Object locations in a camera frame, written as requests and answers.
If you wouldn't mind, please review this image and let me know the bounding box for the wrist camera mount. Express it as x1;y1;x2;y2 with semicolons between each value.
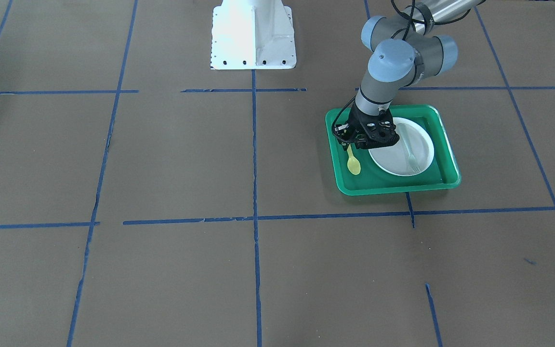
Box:
364;117;399;149

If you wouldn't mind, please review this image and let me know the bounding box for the pale green plastic fork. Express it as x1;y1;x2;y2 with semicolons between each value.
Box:
398;123;421;174

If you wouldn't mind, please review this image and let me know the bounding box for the yellow plastic spoon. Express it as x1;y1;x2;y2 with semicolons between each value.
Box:
346;144;361;175

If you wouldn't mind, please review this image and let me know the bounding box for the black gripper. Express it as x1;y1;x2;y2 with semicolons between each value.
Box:
333;106;396;149

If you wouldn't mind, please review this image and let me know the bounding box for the green plastic tray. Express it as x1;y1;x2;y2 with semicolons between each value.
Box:
325;105;461;196

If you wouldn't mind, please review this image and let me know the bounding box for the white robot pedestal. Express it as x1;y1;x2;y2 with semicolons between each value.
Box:
210;0;297;70

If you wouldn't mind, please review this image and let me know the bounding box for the brown paper table cover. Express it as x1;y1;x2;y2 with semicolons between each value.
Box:
0;0;555;347

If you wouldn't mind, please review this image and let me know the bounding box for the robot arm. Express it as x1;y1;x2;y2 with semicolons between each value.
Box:
331;0;479;150

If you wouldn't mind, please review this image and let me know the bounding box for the white round plate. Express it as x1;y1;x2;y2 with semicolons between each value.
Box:
369;117;435;176

